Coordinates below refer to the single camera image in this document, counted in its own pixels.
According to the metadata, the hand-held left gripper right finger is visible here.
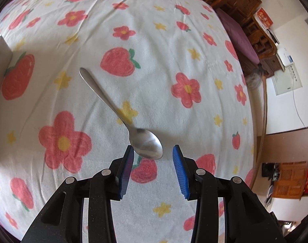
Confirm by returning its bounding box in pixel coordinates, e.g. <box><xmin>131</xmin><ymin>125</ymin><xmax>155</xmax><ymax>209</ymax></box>
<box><xmin>172</xmin><ymin>144</ymin><xmax>287</xmax><ymax>243</ymax></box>

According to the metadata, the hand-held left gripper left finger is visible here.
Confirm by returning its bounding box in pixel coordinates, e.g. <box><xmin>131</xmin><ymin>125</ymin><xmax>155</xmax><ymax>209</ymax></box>
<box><xmin>22</xmin><ymin>145</ymin><xmax>134</xmax><ymax>243</ymax></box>

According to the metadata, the small metal spoon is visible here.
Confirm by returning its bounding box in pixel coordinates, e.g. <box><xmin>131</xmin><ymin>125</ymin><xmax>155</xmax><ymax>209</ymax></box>
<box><xmin>79</xmin><ymin>67</ymin><xmax>164</xmax><ymax>160</ymax></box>

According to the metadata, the rectangular metal tray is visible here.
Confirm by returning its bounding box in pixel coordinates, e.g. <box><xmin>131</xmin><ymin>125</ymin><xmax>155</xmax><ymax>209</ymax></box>
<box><xmin>0</xmin><ymin>36</ymin><xmax>14</xmax><ymax>86</ymax></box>

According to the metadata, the light wooden lattice cabinet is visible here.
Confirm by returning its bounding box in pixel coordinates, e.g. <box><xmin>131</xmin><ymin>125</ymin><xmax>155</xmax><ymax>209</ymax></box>
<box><xmin>267</xmin><ymin>161</ymin><xmax>308</xmax><ymax>200</ymax></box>

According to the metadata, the grey round fan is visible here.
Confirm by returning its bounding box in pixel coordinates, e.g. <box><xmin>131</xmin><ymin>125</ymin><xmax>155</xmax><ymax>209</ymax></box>
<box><xmin>246</xmin><ymin>68</ymin><xmax>263</xmax><ymax>90</ymax></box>

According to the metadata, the floral strawberry print cloth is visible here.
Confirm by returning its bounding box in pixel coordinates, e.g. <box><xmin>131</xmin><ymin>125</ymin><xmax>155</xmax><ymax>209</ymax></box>
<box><xmin>0</xmin><ymin>0</ymin><xmax>257</xmax><ymax>243</ymax></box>

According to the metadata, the white electrical panel door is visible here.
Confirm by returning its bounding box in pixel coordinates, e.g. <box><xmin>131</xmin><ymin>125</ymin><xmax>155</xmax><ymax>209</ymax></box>
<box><xmin>272</xmin><ymin>63</ymin><xmax>303</xmax><ymax>97</ymax></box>

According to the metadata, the wooden side table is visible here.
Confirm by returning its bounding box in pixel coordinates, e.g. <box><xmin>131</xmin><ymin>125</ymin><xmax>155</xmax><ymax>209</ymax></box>
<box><xmin>245</xmin><ymin>15</ymin><xmax>286</xmax><ymax>78</ymax></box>

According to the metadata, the purple seat cushion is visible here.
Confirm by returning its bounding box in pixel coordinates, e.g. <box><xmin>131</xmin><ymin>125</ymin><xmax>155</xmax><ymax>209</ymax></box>
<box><xmin>215</xmin><ymin>7</ymin><xmax>261</xmax><ymax>65</ymax></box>

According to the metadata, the white router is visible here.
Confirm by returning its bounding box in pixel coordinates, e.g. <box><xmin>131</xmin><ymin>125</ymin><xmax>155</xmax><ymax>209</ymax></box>
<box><xmin>277</xmin><ymin>47</ymin><xmax>295</xmax><ymax>67</ymax></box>

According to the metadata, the red box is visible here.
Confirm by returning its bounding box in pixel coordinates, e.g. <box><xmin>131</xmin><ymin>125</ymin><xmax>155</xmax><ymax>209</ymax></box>
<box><xmin>254</xmin><ymin>7</ymin><xmax>273</xmax><ymax>29</ymax></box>

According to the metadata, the thin wall cable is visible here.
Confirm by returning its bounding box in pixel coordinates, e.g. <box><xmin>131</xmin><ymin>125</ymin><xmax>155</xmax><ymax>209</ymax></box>
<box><xmin>292</xmin><ymin>91</ymin><xmax>308</xmax><ymax>129</ymax></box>

